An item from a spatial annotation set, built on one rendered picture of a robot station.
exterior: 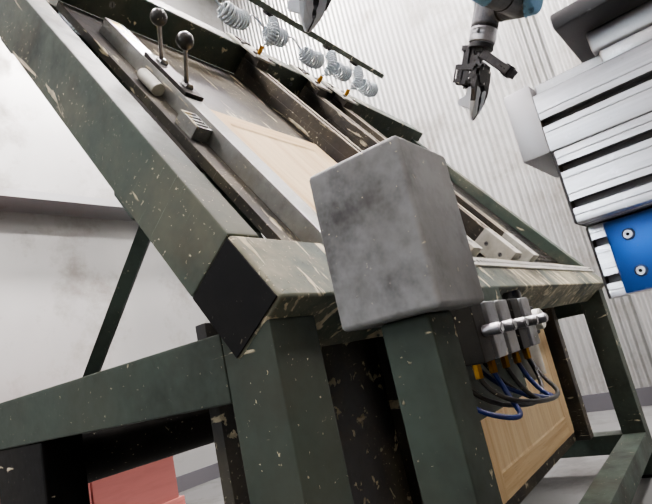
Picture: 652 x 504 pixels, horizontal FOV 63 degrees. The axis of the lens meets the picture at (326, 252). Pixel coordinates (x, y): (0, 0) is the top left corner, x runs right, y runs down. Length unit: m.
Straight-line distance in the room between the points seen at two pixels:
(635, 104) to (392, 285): 0.33
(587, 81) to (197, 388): 0.61
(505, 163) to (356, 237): 4.04
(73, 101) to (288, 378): 0.64
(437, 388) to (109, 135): 0.65
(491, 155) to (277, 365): 4.10
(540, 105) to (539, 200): 3.75
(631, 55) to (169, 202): 0.60
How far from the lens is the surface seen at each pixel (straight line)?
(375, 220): 0.55
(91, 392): 0.96
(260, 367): 0.65
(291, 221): 0.94
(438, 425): 0.56
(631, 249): 0.69
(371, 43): 5.54
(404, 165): 0.54
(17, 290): 4.46
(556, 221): 4.39
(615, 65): 0.69
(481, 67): 1.62
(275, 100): 1.82
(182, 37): 1.20
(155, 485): 3.61
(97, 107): 0.98
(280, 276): 0.66
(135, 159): 0.87
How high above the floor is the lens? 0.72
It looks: 12 degrees up
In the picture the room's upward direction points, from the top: 13 degrees counter-clockwise
